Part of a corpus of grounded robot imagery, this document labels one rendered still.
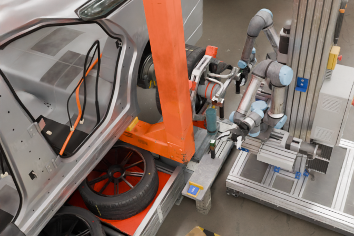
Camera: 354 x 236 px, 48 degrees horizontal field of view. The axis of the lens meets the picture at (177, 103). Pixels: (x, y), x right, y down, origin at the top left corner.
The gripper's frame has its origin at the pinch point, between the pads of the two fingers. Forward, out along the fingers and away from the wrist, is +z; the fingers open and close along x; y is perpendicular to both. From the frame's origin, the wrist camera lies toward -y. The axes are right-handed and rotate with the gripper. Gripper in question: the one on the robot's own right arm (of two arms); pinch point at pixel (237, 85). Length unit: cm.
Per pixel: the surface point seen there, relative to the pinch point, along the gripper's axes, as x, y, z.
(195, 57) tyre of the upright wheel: -29.0, 33.6, 17.4
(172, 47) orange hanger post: -14, 85, 72
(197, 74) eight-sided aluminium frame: -22.1, 27.7, 29.4
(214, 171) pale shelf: 6, -38, 65
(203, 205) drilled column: 2, -69, 80
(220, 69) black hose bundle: -12.3, 18.8, 6.8
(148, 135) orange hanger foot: -49, -12, 71
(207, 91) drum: -17.6, 5.6, 23.0
